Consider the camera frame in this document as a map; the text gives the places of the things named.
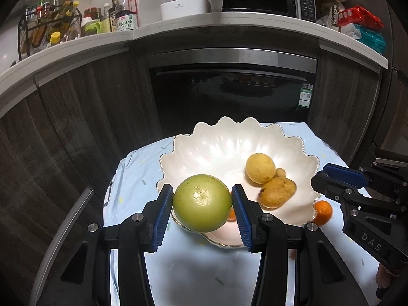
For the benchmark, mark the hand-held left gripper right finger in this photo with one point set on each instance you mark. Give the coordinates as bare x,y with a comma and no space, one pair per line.
242,220

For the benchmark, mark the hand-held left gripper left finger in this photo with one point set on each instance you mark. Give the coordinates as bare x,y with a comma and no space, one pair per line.
162,220

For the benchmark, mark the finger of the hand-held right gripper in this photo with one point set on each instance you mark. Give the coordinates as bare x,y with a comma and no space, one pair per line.
346,174
325,186

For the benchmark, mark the round green citrus fruit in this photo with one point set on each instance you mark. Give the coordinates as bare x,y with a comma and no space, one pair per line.
200,204

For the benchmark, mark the yellow-brown mango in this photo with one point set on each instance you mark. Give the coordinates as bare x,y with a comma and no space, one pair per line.
276,192

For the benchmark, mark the yellow lemon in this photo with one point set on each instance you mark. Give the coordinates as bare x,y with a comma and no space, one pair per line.
259,168

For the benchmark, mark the white scalloped bowl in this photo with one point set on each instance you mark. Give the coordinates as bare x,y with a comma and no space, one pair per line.
216,153

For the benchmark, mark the person's right hand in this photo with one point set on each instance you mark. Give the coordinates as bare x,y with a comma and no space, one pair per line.
384,280

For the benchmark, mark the orange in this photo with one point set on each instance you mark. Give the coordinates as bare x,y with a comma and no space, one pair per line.
323,212
232,215

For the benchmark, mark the small round yellow fruit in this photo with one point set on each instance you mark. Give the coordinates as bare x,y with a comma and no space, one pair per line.
280,172

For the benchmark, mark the light blue patterned tablecloth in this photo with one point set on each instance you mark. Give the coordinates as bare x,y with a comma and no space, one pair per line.
197,277

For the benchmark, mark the dark wood cabinet door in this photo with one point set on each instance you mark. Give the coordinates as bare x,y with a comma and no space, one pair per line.
79,134
344,102

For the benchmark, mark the black built-in dishwasher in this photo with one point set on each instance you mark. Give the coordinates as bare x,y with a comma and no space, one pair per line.
229,102

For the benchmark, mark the teal packet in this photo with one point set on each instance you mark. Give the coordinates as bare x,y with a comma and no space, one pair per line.
369,40

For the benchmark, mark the red snack packet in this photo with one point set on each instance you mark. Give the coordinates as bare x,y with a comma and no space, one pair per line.
360,17

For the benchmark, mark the white kitchen counter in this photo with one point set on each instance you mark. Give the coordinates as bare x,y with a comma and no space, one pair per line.
223,30

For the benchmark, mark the green plastic jar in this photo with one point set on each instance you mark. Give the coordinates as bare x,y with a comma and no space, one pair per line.
91,28

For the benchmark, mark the labelled soy sauce bottle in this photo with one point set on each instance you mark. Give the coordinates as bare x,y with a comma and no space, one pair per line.
127,16

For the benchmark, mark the yellow-cap bottle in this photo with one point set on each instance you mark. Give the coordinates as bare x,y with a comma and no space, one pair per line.
54,38

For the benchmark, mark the white box appliance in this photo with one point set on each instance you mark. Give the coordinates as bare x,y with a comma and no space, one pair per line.
185,10

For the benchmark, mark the red-lid jar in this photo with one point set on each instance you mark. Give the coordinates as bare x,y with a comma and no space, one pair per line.
91,12

